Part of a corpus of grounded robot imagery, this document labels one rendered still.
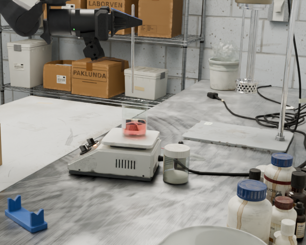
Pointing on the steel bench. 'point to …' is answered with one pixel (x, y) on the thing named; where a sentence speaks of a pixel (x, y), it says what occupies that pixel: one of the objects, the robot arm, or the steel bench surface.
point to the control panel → (88, 151)
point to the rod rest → (25, 216)
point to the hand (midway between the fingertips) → (127, 22)
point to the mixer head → (253, 4)
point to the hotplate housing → (119, 162)
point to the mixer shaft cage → (241, 88)
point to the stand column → (286, 71)
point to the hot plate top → (115, 134)
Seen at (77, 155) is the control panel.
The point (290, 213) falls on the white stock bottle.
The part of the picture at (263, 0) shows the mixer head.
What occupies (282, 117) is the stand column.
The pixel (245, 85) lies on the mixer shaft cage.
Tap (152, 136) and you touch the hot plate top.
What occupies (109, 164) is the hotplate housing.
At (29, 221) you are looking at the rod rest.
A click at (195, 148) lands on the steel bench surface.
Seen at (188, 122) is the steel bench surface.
